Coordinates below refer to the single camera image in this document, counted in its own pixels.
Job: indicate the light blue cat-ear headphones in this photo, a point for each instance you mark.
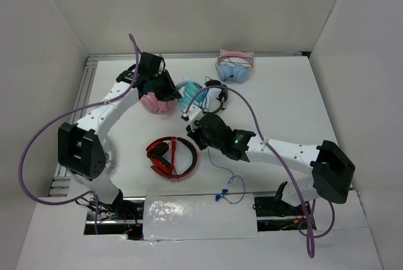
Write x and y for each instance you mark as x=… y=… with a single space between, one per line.
x=234 y=66

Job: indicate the red and black headphones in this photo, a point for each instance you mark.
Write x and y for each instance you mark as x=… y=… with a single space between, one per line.
x=162 y=153

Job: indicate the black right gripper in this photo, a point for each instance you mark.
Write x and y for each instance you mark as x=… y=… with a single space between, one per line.
x=194 y=134

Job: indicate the white headphones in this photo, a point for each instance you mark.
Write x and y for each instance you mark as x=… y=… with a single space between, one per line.
x=110 y=154

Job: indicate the pink gaming headphones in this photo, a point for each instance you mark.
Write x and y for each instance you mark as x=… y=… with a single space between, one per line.
x=155 y=106

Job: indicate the teal cat-ear headphones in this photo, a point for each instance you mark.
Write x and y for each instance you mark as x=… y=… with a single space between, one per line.
x=204 y=100

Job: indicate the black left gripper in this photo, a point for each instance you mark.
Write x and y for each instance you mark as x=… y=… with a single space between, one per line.
x=171 y=91

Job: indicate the white taped cover sheet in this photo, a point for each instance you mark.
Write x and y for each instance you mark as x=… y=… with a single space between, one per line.
x=198 y=217

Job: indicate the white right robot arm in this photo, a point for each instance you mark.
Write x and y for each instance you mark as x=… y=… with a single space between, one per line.
x=327 y=170

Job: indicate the black wired headphones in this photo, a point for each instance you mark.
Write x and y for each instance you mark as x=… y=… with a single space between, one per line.
x=220 y=93

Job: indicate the metal base rail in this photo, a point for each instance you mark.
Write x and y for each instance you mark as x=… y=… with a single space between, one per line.
x=272 y=215

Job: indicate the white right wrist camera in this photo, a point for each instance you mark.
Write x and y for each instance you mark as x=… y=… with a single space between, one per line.
x=193 y=114

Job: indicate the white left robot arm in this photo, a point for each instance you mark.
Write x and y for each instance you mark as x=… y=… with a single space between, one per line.
x=80 y=144

